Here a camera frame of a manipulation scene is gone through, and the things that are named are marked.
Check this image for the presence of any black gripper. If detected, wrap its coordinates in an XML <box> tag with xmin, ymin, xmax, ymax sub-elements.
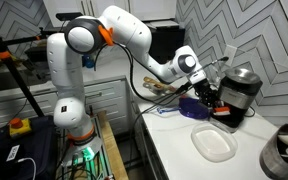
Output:
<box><xmin>193</xmin><ymin>78</ymin><xmax>226</xmax><ymax>109</ymax></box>

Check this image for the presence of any orange heart shaped lid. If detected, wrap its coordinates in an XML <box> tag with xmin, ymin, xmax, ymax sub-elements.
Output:
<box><xmin>213</xmin><ymin>105</ymin><xmax>232</xmax><ymax>118</ymax></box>

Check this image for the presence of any purple plastic lid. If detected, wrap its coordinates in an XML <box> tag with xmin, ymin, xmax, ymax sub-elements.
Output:
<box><xmin>178</xmin><ymin>96</ymin><xmax>211</xmax><ymax>121</ymax></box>

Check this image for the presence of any black coffee maker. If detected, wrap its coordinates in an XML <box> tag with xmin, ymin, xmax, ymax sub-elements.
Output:
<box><xmin>209</xmin><ymin>75</ymin><xmax>264</xmax><ymax>130</ymax></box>

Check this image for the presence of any clear plastic container lid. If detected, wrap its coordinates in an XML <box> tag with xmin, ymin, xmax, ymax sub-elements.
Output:
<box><xmin>190</xmin><ymin>123</ymin><xmax>239</xmax><ymax>164</ymax></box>

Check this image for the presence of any small clear glass bowl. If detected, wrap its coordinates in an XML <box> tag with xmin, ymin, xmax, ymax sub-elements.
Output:
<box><xmin>143</xmin><ymin>82</ymin><xmax>167</xmax><ymax>93</ymax></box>

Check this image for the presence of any blue and white packet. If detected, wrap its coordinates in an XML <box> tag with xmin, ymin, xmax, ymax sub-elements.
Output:
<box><xmin>156</xmin><ymin>105</ymin><xmax>181</xmax><ymax>115</ymax></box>

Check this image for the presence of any black microwave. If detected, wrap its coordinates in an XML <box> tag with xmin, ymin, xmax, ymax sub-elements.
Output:
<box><xmin>148</xmin><ymin>20</ymin><xmax>186</xmax><ymax>65</ymax></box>

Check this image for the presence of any steel utensil holder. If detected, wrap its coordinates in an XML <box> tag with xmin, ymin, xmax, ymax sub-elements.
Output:
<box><xmin>259</xmin><ymin>111</ymin><xmax>288</xmax><ymax>180</ymax></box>

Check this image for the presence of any white paper sheet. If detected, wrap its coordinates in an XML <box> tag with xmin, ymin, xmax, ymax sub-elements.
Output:
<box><xmin>148</xmin><ymin>20</ymin><xmax>180</xmax><ymax>31</ymax></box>

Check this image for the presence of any wooden board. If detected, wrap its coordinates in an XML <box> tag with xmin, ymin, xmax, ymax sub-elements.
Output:
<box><xmin>95</xmin><ymin>110</ymin><xmax>129</xmax><ymax>180</ymax></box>

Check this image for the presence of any blue bottle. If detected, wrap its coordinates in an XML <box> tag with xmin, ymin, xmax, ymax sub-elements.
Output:
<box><xmin>82</xmin><ymin>54</ymin><xmax>95</xmax><ymax>70</ymax></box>

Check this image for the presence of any red emergency stop button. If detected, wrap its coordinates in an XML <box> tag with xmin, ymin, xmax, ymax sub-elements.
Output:
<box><xmin>8</xmin><ymin>117</ymin><xmax>33</xmax><ymax>139</ymax></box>

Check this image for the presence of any black stand with orange clamps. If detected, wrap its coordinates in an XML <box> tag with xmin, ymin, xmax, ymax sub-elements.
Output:
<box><xmin>0</xmin><ymin>14</ymin><xmax>58</xmax><ymax>118</ymax></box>

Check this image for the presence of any white label tag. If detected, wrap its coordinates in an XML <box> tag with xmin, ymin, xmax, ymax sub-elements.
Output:
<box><xmin>5</xmin><ymin>144</ymin><xmax>21</xmax><ymax>163</ymax></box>

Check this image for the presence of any black bag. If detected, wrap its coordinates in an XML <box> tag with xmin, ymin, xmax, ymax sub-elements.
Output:
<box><xmin>0</xmin><ymin>115</ymin><xmax>57</xmax><ymax>180</ymax></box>

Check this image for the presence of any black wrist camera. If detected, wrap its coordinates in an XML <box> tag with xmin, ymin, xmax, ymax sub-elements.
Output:
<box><xmin>175</xmin><ymin>83</ymin><xmax>194</xmax><ymax>95</ymax></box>

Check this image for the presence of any white wall outlet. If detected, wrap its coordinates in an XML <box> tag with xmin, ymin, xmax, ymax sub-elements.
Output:
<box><xmin>223</xmin><ymin>44</ymin><xmax>238</xmax><ymax>68</ymax></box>

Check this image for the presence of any long black power cable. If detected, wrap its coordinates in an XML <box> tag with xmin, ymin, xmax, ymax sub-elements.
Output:
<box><xmin>129</xmin><ymin>56</ymin><xmax>230</xmax><ymax>169</ymax></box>

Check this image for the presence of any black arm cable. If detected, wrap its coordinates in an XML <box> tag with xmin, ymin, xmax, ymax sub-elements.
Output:
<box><xmin>93</xmin><ymin>42</ymin><xmax>192</xmax><ymax>105</ymax></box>

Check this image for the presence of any silver drawer handle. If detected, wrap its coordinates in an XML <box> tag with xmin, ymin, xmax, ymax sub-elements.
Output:
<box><xmin>85</xmin><ymin>91</ymin><xmax>104</xmax><ymax>99</ymax></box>

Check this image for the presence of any white charging cable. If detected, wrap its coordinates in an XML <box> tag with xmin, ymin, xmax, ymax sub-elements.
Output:
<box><xmin>17</xmin><ymin>157</ymin><xmax>38</xmax><ymax>180</ymax></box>

